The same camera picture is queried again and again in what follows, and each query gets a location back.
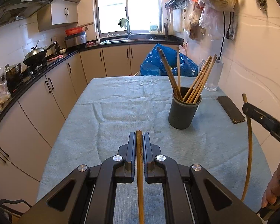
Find silver rice cooker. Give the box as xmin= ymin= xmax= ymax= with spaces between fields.
xmin=65 ymin=31 xmax=87 ymax=48

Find sink faucet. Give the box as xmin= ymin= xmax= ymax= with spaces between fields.
xmin=118 ymin=18 xmax=131 ymax=35

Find black power cable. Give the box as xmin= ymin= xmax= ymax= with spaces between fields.
xmin=218 ymin=11 xmax=226 ymax=61

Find black wok with handle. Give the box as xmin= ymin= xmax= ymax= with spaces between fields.
xmin=23 ymin=41 xmax=60 ymax=66

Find clear glass mug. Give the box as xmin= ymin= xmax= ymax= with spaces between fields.
xmin=204 ymin=60 xmax=223 ymax=91

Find red basin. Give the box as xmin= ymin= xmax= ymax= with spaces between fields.
xmin=65 ymin=27 xmax=83 ymax=36

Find steel cooking pot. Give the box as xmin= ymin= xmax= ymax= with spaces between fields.
xmin=5 ymin=63 xmax=22 ymax=86

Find blue plastic bag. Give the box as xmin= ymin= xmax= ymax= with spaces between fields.
xmin=139 ymin=43 xmax=199 ymax=77

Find kitchen window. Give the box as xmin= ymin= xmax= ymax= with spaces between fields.
xmin=95 ymin=0 xmax=163 ymax=37

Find pink hanging plastic bag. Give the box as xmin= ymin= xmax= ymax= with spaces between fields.
xmin=199 ymin=5 xmax=223 ymax=34

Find lower kitchen cabinets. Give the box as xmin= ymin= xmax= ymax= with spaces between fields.
xmin=0 ymin=45 xmax=150 ymax=213

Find range hood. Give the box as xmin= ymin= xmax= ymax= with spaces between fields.
xmin=0 ymin=0 xmax=53 ymax=27

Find person right hand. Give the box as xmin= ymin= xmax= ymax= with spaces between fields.
xmin=262 ymin=163 xmax=280 ymax=208

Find black smartphone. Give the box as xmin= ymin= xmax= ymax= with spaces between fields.
xmin=217 ymin=96 xmax=245 ymax=124

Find black perforated utensil holder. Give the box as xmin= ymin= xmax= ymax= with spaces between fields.
xmin=168 ymin=94 xmax=202 ymax=130

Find light blue table towel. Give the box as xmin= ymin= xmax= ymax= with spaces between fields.
xmin=37 ymin=75 xmax=273 ymax=224

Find wooden chopstick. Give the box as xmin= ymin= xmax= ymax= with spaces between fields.
xmin=159 ymin=49 xmax=183 ymax=101
xmin=193 ymin=54 xmax=217 ymax=104
xmin=183 ymin=56 xmax=212 ymax=103
xmin=156 ymin=46 xmax=182 ymax=100
xmin=240 ymin=93 xmax=254 ymax=202
xmin=184 ymin=54 xmax=217 ymax=104
xmin=176 ymin=46 xmax=181 ymax=92
xmin=136 ymin=130 xmax=144 ymax=224
xmin=187 ymin=56 xmax=212 ymax=104

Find clear plastic bag on counter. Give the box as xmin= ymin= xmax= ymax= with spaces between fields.
xmin=0 ymin=80 xmax=11 ymax=105

